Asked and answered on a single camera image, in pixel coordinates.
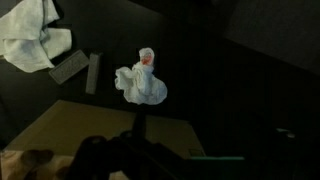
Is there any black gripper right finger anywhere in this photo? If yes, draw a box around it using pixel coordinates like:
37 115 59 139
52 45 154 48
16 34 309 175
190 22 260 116
253 127 320 180

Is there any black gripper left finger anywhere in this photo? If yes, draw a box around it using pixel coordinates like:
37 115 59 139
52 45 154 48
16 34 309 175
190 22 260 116
66 109 183 180

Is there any small pink item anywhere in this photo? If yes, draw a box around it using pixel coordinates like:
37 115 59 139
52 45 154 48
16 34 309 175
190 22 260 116
138 47 156 68

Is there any white cloth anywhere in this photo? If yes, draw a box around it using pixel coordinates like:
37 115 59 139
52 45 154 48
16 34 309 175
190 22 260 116
114 61 169 106

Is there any black rectangular block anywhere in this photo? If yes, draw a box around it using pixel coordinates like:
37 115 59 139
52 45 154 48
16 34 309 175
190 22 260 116
84 51 103 96
48 49 91 86

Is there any large cardboard box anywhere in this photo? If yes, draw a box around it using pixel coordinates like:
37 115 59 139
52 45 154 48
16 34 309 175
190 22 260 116
0 99 206 180

